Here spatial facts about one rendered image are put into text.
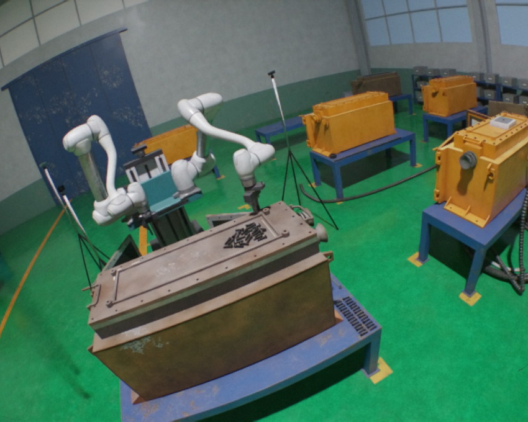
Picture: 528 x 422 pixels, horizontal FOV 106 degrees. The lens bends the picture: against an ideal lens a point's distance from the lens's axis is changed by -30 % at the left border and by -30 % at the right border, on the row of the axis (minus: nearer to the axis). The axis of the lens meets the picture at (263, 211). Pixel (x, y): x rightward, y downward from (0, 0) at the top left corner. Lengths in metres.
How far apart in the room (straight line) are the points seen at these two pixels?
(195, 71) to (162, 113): 1.88
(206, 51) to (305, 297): 9.61
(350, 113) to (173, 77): 7.05
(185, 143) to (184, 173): 4.23
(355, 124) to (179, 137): 3.72
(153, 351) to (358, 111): 4.16
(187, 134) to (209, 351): 5.33
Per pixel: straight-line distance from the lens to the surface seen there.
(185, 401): 1.92
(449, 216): 2.92
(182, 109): 1.87
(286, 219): 1.61
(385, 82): 8.68
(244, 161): 1.58
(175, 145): 6.44
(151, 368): 1.73
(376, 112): 4.87
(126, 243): 2.47
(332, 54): 12.49
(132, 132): 10.24
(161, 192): 2.40
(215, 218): 2.20
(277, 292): 1.47
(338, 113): 4.48
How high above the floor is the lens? 2.21
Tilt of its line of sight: 29 degrees down
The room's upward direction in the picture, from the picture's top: 15 degrees counter-clockwise
